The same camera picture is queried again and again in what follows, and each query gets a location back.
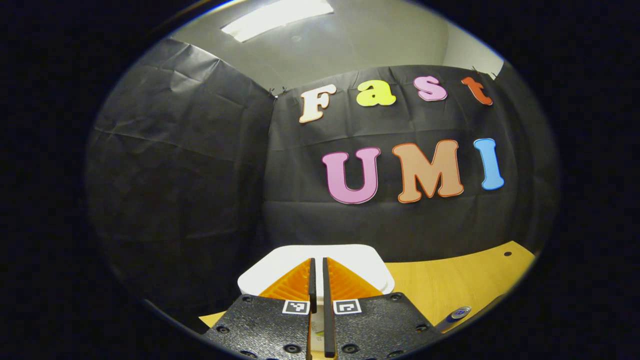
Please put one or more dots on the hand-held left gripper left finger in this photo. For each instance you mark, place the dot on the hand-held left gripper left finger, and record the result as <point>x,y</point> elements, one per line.
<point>265,325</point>

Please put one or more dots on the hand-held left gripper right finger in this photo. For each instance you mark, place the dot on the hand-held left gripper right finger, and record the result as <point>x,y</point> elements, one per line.
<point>375,325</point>

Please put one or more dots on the white desktop garbage bin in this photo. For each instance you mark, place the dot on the white desktop garbage bin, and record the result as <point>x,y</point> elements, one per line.
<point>280,262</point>

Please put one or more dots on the wooden desktop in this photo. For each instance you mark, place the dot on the wooden desktop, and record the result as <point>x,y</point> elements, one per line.
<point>440,285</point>

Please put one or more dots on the black backdrop cloth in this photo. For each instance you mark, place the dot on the black backdrop cloth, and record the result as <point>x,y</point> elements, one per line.
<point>200,175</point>

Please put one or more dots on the rectangular ceiling light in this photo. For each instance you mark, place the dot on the rectangular ceiling light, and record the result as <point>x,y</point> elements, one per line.
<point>275,17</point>

